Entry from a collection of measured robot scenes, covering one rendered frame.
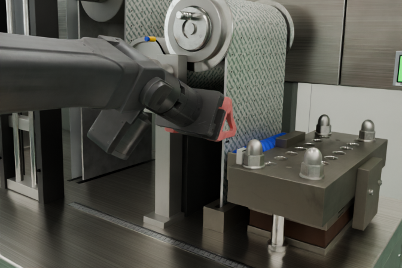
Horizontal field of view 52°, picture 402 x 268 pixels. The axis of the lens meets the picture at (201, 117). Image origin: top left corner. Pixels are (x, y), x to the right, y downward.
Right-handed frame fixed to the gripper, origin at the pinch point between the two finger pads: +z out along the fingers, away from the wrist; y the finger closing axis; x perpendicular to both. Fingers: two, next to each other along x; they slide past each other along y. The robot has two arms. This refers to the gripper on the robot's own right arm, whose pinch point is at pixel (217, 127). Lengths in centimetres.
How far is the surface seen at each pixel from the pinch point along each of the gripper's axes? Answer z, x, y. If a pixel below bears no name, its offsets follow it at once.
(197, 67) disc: -0.9, 9.9, -7.2
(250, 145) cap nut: 2.8, -1.3, 5.3
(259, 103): 14.2, 9.6, -1.9
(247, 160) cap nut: 3.5, -3.5, 5.1
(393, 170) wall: 274, 54, -28
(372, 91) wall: 248, 104, -47
